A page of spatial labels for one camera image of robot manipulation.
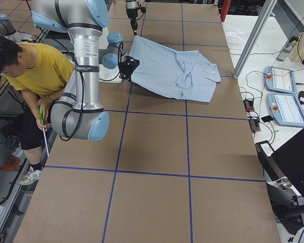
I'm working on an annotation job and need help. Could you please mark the aluminium frame post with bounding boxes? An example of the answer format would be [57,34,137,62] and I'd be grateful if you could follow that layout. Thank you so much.
[233,0,277,79]

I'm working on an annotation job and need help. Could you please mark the blue teach pendant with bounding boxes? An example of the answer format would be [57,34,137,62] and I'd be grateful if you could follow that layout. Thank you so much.
[264,66,297,94]
[267,92,304,128]

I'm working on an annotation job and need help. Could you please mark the black power adapter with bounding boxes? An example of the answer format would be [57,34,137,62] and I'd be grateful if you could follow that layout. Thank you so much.
[298,91,304,105]

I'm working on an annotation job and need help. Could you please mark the black monitor stand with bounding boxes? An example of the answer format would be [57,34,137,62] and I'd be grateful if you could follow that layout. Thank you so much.
[255,140,304,235]

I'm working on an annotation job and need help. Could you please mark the white sneaker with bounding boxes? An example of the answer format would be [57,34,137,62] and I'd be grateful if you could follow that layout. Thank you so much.
[16,168,42,186]

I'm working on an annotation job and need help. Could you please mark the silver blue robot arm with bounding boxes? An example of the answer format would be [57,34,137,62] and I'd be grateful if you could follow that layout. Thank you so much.
[31,1,140,141]
[125,0,146,36]

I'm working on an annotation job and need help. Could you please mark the red cylinder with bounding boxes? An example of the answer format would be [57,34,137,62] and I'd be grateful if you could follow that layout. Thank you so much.
[220,0,231,22]

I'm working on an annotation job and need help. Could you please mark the orange box on floor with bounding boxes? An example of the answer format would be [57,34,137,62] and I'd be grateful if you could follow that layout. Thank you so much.
[3,156,20,171]

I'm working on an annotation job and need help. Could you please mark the far blue teach pendant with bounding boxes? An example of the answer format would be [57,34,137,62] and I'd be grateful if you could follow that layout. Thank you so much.
[264,66,297,94]

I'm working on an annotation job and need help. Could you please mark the person in yellow shirt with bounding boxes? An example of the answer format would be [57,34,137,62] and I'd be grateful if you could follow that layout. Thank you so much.
[0,36,73,171]

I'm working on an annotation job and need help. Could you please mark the clear plastic bag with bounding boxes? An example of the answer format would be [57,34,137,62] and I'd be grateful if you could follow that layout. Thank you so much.
[224,30,248,51]

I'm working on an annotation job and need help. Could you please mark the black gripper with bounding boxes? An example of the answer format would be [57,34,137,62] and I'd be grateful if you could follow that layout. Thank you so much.
[118,56,140,82]
[130,18,138,35]

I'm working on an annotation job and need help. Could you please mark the clear water bottle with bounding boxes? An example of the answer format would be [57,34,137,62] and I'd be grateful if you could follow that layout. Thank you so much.
[276,35,299,62]

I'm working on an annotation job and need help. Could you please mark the green handled tool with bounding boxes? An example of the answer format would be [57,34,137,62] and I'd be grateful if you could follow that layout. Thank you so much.
[39,105,45,125]

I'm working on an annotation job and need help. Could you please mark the brown table cover mat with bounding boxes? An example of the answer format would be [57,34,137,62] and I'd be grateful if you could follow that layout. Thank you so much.
[14,3,280,242]

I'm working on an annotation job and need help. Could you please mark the near blue teach pendant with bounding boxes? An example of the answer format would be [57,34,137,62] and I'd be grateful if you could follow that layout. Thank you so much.
[267,92,304,128]

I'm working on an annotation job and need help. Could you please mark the black device with label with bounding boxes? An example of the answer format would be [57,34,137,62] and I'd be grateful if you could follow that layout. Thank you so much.
[255,140,274,163]

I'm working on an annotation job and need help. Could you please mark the black laptop screen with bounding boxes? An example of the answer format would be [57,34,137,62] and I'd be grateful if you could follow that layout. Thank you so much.
[272,128,304,197]

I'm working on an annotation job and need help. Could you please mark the light blue button-up shirt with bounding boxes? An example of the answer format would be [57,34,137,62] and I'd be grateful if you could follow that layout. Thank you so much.
[129,36,221,103]

